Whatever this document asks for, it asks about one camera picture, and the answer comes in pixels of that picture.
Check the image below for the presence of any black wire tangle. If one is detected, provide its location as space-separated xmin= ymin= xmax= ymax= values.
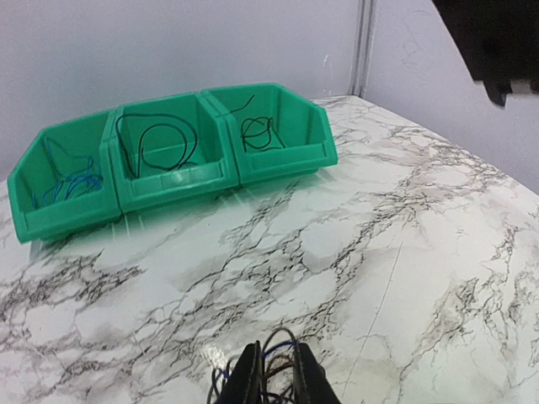
xmin=208 ymin=327 xmax=304 ymax=404

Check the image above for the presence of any right green storage bin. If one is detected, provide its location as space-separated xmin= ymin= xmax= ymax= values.
xmin=201 ymin=83 xmax=338 ymax=185

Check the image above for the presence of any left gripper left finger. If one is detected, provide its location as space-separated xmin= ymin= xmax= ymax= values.
xmin=218 ymin=341 xmax=262 ymax=404

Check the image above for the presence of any green storage bin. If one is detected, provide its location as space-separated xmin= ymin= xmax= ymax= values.
xmin=201 ymin=83 xmax=338 ymax=185
xmin=8 ymin=110 xmax=121 ymax=243
xmin=109 ymin=93 xmax=239 ymax=213

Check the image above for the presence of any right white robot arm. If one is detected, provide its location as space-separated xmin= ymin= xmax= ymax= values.
xmin=434 ymin=0 xmax=538 ymax=108

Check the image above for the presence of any middle green storage bin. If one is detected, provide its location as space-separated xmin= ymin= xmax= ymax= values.
xmin=109 ymin=93 xmax=239 ymax=213

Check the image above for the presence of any left green storage bin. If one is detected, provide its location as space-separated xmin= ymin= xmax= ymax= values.
xmin=8 ymin=110 xmax=121 ymax=243

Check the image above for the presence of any right aluminium frame post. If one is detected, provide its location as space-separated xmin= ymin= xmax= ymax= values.
xmin=348 ymin=0 xmax=376 ymax=97

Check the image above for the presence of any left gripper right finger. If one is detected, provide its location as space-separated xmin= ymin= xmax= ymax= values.
xmin=293 ymin=343 xmax=340 ymax=404

